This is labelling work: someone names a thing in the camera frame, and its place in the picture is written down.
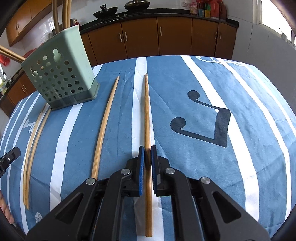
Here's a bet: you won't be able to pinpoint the person left hand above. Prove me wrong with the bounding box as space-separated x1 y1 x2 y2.
0 191 15 224

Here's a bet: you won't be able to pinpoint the blue white striped tablecloth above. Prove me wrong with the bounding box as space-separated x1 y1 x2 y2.
1 55 295 235

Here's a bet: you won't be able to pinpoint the brown upper cabinet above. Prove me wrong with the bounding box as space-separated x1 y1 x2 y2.
6 0 52 47

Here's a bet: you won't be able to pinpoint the green perforated utensil holder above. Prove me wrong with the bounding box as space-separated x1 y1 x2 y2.
21 26 99 110

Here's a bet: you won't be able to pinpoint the brown kitchen base cabinets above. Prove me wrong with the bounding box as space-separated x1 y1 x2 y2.
0 14 239 117

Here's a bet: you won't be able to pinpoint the condiment bottles group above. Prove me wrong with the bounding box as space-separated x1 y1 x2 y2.
189 0 227 21

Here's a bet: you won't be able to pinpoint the black lidded wok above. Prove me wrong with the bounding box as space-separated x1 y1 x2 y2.
124 0 150 12

